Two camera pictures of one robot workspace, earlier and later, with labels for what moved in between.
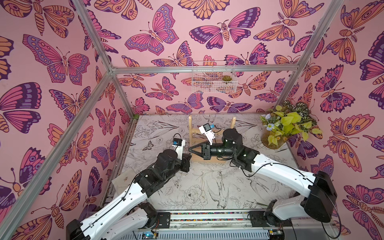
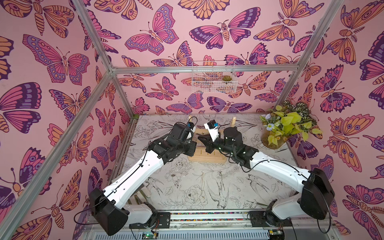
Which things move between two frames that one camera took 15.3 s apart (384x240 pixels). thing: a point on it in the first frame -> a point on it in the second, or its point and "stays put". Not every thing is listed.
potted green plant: [285, 120] stays put
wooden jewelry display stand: [196, 136] stays put
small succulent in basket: [226, 78] stays put
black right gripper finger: [201, 144] -> [205, 139]
